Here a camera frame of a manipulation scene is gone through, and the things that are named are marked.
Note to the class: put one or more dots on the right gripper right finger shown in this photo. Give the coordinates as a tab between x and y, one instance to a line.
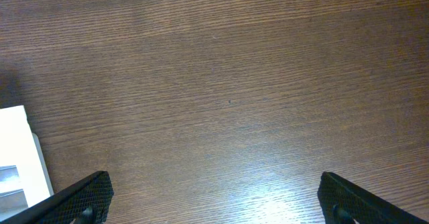
342	201

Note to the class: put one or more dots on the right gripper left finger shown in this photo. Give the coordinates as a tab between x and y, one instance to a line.
86	201

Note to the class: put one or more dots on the white plastic cutlery tray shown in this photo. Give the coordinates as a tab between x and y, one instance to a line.
25	181

